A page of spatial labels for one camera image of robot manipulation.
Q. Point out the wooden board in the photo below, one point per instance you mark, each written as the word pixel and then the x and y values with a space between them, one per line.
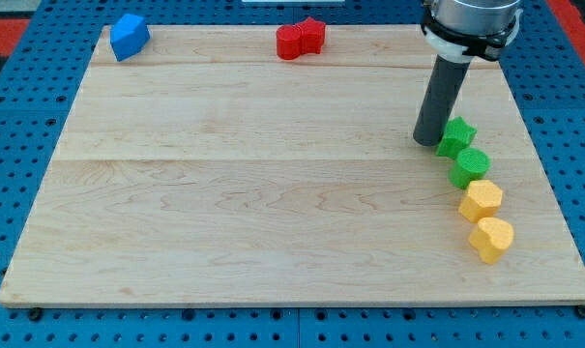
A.
pixel 206 172

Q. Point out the yellow hexagon block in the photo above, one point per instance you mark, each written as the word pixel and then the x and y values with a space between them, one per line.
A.
pixel 481 199

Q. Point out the yellow heart block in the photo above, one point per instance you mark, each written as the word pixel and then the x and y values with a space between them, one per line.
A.
pixel 491 238

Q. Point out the red star block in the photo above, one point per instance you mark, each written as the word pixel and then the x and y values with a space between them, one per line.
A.
pixel 313 33

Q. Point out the green star block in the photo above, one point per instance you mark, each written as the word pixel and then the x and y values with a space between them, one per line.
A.
pixel 458 135

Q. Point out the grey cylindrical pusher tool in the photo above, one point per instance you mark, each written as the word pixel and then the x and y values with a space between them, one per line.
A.
pixel 440 95

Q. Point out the blue pentagon block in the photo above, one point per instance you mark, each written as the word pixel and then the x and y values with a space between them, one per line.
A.
pixel 128 36

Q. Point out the red cylinder block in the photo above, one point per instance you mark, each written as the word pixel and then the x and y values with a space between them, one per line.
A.
pixel 288 39

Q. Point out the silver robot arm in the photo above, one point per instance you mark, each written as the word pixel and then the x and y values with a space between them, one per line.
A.
pixel 461 30

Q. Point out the green cylinder block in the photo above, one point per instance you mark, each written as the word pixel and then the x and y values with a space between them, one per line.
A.
pixel 470 164

